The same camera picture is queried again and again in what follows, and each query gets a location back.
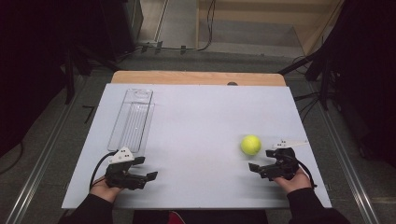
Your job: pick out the person's right hand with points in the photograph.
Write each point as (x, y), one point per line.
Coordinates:
(294, 182)

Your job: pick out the yellow tennis ball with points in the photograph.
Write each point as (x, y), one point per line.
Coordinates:
(251, 145)

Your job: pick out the black stand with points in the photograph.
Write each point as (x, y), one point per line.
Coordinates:
(71, 71)
(320, 68)

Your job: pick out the wooden platform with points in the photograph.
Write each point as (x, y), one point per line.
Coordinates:
(258, 18)

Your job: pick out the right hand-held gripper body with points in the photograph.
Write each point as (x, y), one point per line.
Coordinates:
(285, 163)

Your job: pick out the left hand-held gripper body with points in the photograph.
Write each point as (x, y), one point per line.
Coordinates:
(120, 174)

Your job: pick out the person's left hand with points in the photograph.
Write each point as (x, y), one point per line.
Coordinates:
(104, 190)

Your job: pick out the clear plastic tray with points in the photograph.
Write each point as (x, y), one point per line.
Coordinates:
(132, 121)

